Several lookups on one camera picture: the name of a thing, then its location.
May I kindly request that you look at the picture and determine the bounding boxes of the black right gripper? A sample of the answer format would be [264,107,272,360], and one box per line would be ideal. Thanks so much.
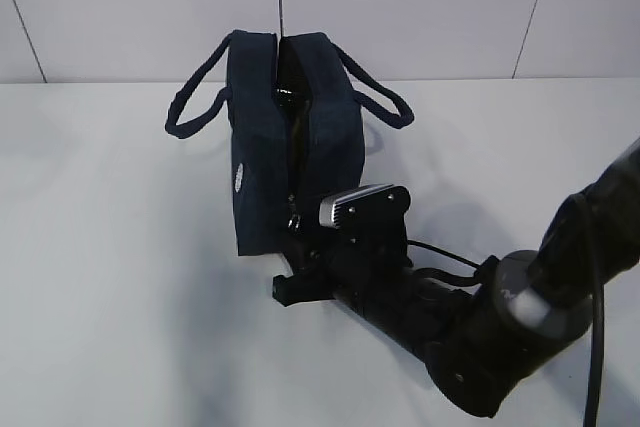
[272,234,345,307]

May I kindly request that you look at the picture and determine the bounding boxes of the navy blue lunch bag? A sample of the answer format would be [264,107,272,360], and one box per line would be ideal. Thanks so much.
[165,30,414,256]

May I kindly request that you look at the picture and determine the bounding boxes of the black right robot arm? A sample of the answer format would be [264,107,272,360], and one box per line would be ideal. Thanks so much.
[272,144,639,426]

